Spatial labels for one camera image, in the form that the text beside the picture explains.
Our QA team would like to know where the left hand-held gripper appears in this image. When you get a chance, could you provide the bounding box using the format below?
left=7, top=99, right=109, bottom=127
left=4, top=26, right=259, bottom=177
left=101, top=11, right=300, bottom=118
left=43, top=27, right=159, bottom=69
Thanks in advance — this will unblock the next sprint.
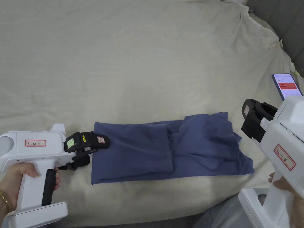
left=0, top=123, right=111, bottom=228

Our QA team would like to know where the smartphone with lit screen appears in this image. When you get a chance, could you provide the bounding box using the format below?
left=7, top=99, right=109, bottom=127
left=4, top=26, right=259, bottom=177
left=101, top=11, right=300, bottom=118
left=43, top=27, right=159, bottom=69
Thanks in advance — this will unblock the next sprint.
left=272, top=73, right=303, bottom=101

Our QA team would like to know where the dark blue shirt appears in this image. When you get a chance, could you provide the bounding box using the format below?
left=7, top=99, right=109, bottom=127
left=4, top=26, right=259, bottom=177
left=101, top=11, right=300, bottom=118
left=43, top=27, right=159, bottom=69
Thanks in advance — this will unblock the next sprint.
left=91, top=112, right=255, bottom=185

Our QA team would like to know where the person's right hand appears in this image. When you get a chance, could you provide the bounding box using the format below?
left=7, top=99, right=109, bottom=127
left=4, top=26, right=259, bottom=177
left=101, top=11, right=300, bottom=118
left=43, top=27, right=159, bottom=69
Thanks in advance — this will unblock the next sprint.
left=268, top=172, right=304, bottom=228

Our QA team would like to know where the person's left hand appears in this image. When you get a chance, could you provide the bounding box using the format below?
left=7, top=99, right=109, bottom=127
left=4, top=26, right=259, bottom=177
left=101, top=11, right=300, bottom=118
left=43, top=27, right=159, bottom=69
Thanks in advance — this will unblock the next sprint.
left=0, top=162, right=62, bottom=214

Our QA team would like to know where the grey padded headboard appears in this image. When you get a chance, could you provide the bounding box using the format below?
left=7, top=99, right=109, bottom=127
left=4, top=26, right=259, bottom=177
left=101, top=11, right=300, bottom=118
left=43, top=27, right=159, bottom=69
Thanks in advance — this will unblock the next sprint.
left=246, top=0, right=304, bottom=79

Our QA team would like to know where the bed with beige sheet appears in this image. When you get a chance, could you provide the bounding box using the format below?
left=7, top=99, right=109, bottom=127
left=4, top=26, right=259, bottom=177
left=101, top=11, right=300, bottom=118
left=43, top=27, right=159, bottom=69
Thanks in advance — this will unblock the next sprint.
left=0, top=0, right=304, bottom=227

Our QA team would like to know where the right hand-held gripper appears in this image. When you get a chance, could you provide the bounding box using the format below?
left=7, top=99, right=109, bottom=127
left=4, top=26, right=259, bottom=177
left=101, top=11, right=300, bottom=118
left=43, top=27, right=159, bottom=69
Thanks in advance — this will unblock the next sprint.
left=237, top=95, right=304, bottom=228

